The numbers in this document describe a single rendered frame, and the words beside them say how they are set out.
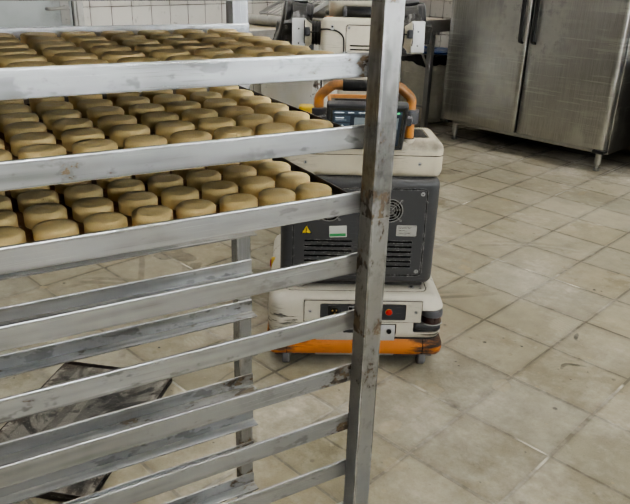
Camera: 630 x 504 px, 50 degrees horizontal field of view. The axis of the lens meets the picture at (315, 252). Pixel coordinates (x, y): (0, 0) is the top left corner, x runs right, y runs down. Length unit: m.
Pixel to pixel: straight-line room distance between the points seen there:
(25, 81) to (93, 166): 0.11
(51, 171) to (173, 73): 0.16
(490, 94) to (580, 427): 3.63
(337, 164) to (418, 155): 0.27
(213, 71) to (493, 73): 4.85
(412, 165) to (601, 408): 1.03
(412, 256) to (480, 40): 3.42
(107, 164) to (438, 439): 1.64
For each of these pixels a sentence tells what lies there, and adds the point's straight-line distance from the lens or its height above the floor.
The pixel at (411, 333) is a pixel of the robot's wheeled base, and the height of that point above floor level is 0.15.
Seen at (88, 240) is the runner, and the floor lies 1.06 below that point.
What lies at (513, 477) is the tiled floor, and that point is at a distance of 2.13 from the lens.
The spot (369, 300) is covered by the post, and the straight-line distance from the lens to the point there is 0.95.
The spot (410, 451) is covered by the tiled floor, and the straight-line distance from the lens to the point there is 2.15.
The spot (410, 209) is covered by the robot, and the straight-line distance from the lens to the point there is 2.34.
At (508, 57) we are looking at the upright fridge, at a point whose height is 0.73.
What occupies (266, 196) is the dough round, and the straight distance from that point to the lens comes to 0.90.
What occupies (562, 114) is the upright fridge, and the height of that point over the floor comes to 0.38.
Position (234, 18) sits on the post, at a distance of 1.25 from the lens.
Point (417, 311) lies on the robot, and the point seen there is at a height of 0.24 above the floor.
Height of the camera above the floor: 1.35
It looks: 23 degrees down
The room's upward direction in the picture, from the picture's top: 2 degrees clockwise
